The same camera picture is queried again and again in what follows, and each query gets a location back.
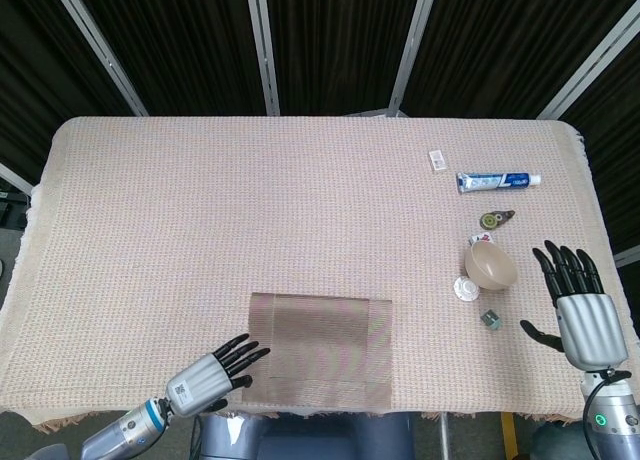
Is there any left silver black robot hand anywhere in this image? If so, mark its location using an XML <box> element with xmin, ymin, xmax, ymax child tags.
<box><xmin>164</xmin><ymin>333</ymin><xmax>271</xmax><ymax>417</ymax></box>

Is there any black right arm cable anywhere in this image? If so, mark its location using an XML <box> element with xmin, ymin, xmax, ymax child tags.
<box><xmin>584</xmin><ymin>370</ymin><xmax>634</xmax><ymax>460</ymax></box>

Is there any blue white toothpaste tube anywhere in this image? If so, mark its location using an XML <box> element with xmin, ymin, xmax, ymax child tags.
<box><xmin>454</xmin><ymin>171</ymin><xmax>543</xmax><ymax>195</ymax></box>

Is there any brown woven placemat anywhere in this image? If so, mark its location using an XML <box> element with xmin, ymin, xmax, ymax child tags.
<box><xmin>241</xmin><ymin>292</ymin><xmax>395</xmax><ymax>410</ymax></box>

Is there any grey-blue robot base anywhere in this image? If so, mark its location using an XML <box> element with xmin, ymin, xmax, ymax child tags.
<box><xmin>192</xmin><ymin>412</ymin><xmax>416</xmax><ymax>460</ymax></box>

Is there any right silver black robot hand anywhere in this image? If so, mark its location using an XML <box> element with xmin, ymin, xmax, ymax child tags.
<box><xmin>519</xmin><ymin>239</ymin><xmax>630</xmax><ymax>370</ymax></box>

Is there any black equipment box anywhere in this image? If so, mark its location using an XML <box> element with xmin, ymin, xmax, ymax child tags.
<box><xmin>0</xmin><ymin>189</ymin><xmax>30</xmax><ymax>231</ymax></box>

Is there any pink woven tablecloth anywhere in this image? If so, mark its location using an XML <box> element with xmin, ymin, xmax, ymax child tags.
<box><xmin>0</xmin><ymin>114</ymin><xmax>640</xmax><ymax>431</ymax></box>

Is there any beige bowl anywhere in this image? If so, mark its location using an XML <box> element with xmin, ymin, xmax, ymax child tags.
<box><xmin>463</xmin><ymin>241</ymin><xmax>518</xmax><ymax>292</ymax></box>

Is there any white round cap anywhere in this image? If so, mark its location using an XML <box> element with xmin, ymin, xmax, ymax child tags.
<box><xmin>452</xmin><ymin>274</ymin><xmax>481</xmax><ymax>304</ymax></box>

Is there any dark pleated screen panel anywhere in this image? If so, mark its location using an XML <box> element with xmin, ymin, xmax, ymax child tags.
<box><xmin>399</xmin><ymin>0</ymin><xmax>640</xmax><ymax>119</ymax></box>
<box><xmin>263</xmin><ymin>0</ymin><xmax>427</xmax><ymax>116</ymax></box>
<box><xmin>559</xmin><ymin>29</ymin><xmax>640</xmax><ymax>261</ymax></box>
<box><xmin>69</xmin><ymin>0</ymin><xmax>267</xmax><ymax>117</ymax></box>
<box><xmin>0</xmin><ymin>0</ymin><xmax>142</xmax><ymax>181</ymax></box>

